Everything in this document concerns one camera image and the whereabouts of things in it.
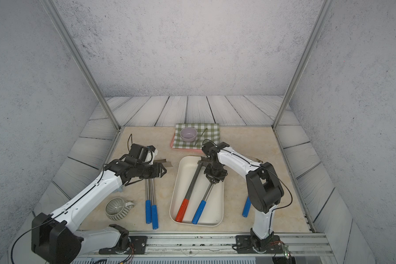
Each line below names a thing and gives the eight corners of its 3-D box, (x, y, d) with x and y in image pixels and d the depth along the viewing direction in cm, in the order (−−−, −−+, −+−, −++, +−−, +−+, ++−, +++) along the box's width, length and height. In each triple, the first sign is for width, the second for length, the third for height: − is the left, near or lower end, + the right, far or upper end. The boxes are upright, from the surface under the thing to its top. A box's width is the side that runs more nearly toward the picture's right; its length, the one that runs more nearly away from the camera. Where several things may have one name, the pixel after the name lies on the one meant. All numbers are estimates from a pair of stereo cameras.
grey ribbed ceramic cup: (108, 222, 81) (101, 217, 76) (115, 202, 87) (109, 197, 82) (131, 221, 81) (126, 217, 76) (136, 202, 87) (132, 197, 82)
